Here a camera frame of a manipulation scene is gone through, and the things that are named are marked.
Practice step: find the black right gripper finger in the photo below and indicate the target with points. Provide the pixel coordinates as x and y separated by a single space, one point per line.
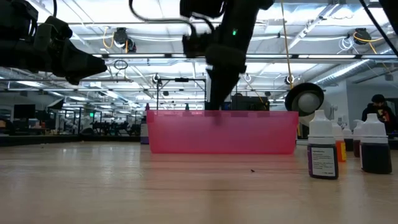
220 87

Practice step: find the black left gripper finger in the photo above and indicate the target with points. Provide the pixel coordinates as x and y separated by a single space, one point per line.
81 63

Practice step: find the white ball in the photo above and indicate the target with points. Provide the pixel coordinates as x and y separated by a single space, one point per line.
341 152
323 161
376 158

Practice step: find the small dark red dropper bottle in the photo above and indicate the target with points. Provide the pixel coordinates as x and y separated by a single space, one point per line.
348 144

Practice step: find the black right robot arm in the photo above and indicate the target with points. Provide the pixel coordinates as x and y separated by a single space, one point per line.
248 15

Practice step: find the large green colouring bottle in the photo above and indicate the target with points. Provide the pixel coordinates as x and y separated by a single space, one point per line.
186 107

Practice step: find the dark monitor screen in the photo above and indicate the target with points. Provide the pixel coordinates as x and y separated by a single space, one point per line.
24 111

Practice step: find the pink plastic tray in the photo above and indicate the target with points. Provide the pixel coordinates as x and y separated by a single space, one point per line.
248 133

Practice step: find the white spotlight lamp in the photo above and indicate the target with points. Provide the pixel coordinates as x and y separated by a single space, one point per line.
306 99

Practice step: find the person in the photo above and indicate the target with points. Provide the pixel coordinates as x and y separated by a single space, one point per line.
377 109

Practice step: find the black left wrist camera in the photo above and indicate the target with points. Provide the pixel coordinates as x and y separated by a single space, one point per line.
53 31

